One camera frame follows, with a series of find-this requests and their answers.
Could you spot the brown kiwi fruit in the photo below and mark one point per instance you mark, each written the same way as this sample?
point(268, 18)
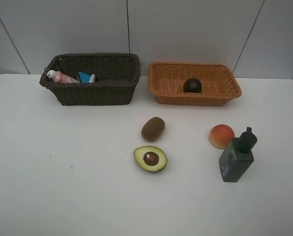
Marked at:
point(153, 129)

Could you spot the half avocado with pit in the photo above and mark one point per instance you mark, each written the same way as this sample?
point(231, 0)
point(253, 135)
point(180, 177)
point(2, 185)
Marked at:
point(150, 158)

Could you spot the dark purple mangosteen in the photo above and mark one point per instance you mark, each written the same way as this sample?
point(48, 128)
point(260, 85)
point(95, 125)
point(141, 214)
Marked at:
point(192, 85)

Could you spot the white red marker pen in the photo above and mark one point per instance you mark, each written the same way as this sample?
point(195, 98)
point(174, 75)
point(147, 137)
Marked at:
point(92, 78)

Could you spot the black whiteboard eraser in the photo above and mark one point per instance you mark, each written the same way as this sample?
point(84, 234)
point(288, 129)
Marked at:
point(85, 78)

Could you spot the orange peach fruit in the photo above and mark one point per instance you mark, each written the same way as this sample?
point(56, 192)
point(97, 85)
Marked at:
point(220, 135)

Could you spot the pink liquid bottle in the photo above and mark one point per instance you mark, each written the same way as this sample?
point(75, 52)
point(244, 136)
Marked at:
point(60, 78)

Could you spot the dark green pump bottle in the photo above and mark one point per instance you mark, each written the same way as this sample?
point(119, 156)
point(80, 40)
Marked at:
point(237, 156)

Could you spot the orange wicker basket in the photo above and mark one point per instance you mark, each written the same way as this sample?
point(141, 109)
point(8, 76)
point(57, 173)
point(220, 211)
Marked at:
point(166, 80)

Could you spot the dark brown wicker basket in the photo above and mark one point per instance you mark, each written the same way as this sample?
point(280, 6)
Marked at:
point(116, 76)

